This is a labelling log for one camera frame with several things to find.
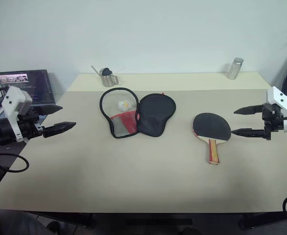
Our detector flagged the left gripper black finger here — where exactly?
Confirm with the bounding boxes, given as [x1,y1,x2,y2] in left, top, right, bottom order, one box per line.
[42,121,77,139]
[36,104,64,116]

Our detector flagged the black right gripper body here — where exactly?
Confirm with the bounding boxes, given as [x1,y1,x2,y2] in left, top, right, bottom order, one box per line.
[261,102,285,141]

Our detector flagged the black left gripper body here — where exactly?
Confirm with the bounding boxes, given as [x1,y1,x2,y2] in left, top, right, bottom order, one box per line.
[18,107,46,140]

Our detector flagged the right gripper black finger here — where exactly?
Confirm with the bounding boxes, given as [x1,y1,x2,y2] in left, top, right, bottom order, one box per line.
[230,128,267,139]
[233,104,265,115]

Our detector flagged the black table tennis paddle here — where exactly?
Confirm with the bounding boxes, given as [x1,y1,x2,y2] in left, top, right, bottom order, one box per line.
[192,112,232,165]

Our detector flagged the white yellow plush keychain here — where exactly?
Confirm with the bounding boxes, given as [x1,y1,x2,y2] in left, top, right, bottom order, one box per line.
[117,99,138,112]

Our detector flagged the black red paddle case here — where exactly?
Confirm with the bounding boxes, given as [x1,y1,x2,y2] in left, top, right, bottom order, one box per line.
[99,87,177,140]

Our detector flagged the open laptop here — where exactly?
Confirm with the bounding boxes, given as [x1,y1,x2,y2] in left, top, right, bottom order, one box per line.
[0,69,57,123]

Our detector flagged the steel cylinder bottle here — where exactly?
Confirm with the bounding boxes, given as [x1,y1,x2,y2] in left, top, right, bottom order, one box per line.
[226,57,245,80]

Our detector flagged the steel pitcher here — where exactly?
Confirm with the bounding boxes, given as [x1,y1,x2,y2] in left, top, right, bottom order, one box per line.
[99,68,120,88]

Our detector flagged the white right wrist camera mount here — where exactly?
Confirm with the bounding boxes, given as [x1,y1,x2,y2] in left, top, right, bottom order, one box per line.
[266,86,287,133]

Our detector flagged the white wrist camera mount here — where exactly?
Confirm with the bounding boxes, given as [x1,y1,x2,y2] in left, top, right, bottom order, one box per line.
[266,86,287,133]
[1,85,33,143]

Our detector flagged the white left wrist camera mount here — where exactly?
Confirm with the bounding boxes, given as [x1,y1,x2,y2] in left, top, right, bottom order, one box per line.
[1,85,33,143]

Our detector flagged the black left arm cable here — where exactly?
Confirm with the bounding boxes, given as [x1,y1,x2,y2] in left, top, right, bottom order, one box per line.
[0,88,30,173]

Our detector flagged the black table frame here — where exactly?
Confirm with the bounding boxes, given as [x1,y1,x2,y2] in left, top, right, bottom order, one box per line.
[33,211,287,231]

